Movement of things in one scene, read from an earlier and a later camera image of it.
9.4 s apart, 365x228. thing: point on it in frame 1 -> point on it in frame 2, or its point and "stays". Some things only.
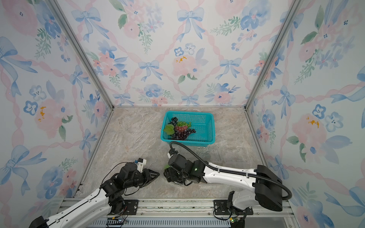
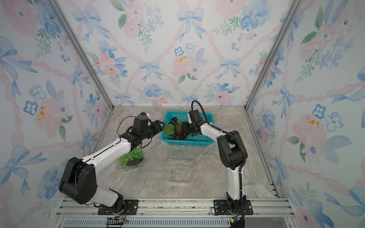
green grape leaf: (169, 129) stays
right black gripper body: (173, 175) -> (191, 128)
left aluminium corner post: (56, 5) stays
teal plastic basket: (203, 124) stays
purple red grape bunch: (181, 132) stays
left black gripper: (148, 177) -> (157, 126)
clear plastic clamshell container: (187, 182) -> (134, 158)
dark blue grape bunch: (174, 120) stays
